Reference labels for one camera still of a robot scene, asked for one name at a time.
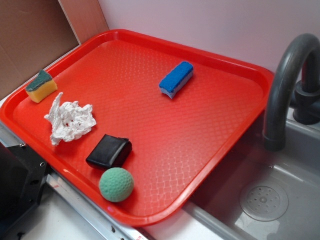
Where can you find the green foam ball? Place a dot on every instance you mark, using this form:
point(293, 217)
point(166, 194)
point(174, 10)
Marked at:
point(116, 184)

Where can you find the red plastic tray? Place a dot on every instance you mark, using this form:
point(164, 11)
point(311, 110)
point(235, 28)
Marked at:
point(176, 142)

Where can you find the blue sponge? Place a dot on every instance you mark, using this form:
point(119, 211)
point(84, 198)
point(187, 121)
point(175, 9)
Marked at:
point(174, 81)

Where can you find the black folded wallet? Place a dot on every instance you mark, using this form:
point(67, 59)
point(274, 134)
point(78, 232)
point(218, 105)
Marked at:
point(110, 152)

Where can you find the crumpled white paper towel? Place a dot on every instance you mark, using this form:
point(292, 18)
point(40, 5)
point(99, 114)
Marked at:
point(69, 121)

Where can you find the yellow and green sponge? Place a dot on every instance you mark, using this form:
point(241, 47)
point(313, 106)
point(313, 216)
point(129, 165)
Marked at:
point(41, 87)

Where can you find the grey plastic sink basin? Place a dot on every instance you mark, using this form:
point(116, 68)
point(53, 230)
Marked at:
point(296, 169)

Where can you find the round sink drain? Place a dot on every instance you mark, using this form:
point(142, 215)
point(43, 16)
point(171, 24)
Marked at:
point(263, 202)

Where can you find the grey curved faucet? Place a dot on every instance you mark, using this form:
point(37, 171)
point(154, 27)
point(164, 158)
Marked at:
point(296, 85)

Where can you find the brown cardboard panel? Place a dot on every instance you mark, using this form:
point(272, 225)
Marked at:
point(35, 33)

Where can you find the black metal bracket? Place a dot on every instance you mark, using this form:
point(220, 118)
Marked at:
point(23, 173)

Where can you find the aluminium rail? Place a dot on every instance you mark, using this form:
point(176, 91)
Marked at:
point(60, 212)

